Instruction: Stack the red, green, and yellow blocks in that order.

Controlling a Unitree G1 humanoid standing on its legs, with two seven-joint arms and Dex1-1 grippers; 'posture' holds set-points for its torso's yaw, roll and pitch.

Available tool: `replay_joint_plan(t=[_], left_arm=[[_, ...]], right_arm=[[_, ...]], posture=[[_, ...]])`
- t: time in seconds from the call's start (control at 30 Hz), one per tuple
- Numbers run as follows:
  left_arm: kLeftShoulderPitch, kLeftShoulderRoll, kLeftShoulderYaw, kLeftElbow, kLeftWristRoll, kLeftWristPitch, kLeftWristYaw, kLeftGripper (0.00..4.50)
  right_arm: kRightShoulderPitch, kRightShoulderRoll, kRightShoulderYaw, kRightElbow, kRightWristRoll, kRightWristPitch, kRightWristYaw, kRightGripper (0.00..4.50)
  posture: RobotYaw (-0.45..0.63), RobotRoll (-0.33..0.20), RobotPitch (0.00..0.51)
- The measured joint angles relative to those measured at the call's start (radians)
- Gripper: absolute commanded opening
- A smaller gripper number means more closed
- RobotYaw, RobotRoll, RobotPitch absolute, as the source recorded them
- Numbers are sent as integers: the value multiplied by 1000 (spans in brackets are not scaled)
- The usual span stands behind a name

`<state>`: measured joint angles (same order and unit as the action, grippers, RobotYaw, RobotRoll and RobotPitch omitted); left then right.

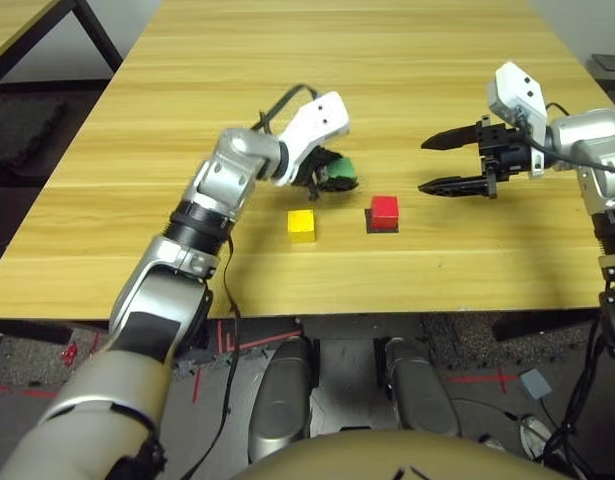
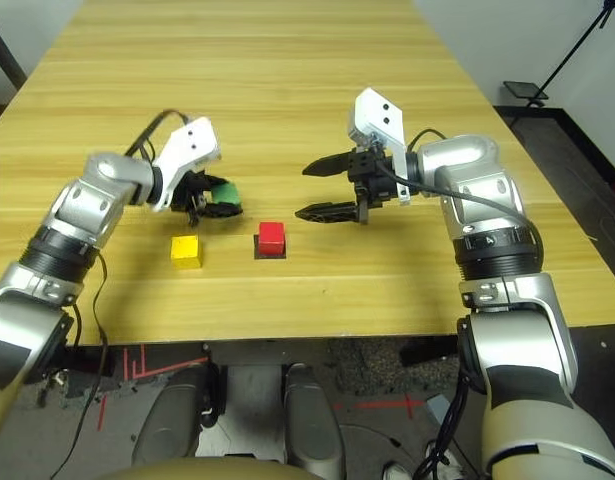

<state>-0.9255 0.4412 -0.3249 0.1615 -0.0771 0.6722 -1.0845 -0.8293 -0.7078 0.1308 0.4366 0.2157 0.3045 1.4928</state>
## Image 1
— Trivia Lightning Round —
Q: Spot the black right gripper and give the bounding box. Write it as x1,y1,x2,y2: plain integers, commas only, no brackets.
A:
417,115,546,200

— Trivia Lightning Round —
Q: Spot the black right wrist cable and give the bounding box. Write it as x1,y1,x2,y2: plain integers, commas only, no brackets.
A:
516,102,615,177

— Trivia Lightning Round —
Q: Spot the grey robot left leg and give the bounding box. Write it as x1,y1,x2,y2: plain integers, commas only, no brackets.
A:
247,337,321,464

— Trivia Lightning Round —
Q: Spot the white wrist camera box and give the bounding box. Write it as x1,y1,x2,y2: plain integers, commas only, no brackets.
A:
486,62,548,151
279,91,351,186

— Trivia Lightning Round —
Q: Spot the green cube block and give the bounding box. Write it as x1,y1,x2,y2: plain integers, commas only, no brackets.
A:
327,157,357,181

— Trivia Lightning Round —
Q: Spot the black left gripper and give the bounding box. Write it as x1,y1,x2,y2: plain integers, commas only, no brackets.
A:
292,145,360,202

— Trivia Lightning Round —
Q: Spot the red cube block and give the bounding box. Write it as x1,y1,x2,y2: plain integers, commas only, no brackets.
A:
370,195,400,229

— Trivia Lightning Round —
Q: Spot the wooden side table black frame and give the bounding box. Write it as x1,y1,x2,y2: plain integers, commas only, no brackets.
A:
0,0,124,189

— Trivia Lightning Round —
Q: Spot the dark foam floor mat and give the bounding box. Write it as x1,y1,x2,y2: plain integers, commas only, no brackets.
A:
0,97,68,169

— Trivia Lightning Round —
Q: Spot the tan robot torso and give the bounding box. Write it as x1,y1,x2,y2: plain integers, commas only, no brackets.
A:
236,429,563,480

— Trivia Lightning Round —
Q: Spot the grey foot pedal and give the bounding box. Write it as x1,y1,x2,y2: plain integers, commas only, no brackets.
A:
518,368,553,400

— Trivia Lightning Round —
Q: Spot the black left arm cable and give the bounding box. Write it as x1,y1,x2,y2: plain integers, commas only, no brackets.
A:
180,84,322,480

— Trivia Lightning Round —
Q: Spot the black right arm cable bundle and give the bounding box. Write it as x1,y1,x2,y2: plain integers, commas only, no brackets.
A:
541,319,615,479

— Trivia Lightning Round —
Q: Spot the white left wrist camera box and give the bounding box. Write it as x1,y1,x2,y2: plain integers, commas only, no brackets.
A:
279,91,351,186

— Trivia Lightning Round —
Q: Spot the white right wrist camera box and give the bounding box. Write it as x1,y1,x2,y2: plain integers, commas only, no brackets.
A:
486,62,548,151

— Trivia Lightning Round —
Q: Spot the grey robot right leg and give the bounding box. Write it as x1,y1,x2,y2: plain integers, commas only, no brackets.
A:
384,338,461,439

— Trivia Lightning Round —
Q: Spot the black square pad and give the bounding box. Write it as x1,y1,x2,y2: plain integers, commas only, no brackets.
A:
364,208,401,235

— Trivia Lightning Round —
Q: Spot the yellow cube block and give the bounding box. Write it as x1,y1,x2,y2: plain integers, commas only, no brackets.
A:
287,209,317,245

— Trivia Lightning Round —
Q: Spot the grey robot leg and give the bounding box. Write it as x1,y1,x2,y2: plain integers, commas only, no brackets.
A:
384,338,461,439
247,337,321,464

